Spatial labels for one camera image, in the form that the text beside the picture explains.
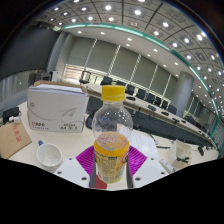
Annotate row of black office chairs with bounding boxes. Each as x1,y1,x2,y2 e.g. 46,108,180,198
79,75,201,126

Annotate black desk microphone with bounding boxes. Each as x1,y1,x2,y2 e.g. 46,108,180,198
197,144,205,157

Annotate white remote control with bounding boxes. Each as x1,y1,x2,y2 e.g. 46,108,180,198
159,158,174,174

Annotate round ceiling lights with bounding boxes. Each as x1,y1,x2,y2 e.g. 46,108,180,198
39,0,224,88

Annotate white copy paper carton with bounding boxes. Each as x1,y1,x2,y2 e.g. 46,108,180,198
26,79,90,134

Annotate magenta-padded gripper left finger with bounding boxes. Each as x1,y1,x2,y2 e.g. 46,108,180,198
54,145,97,189

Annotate black power adapter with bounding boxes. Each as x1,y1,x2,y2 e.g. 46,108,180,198
2,106,21,124

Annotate yellow-capped clear drink bottle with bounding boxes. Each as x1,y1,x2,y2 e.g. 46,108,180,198
91,84,134,185

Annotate white patterned mug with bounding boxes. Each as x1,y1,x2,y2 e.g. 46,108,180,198
35,139,64,174

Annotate brown paper envelope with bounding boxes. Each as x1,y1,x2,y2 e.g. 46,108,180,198
0,120,33,160

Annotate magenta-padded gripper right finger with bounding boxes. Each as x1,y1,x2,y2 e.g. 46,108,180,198
125,145,170,189

